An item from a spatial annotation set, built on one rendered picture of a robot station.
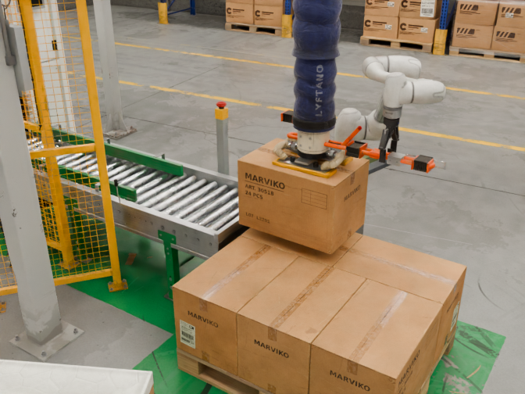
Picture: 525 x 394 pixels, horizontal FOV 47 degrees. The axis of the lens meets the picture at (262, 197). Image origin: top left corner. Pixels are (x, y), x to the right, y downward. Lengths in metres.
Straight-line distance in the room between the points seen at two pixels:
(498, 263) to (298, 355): 2.12
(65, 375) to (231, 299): 1.21
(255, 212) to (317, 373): 1.00
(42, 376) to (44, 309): 1.66
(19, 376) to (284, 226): 1.73
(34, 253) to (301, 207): 1.44
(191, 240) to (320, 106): 1.12
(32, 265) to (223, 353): 1.13
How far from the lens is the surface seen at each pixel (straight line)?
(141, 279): 4.16
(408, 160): 2.99
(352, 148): 3.06
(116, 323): 3.81
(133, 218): 3.82
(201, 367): 3.35
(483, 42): 10.17
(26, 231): 3.36
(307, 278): 3.13
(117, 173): 4.43
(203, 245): 3.50
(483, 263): 4.51
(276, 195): 3.22
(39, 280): 3.53
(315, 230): 3.18
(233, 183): 4.05
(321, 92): 3.03
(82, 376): 1.96
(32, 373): 2.02
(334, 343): 2.75
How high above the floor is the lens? 2.31
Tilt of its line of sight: 27 degrees down
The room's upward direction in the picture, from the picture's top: straight up
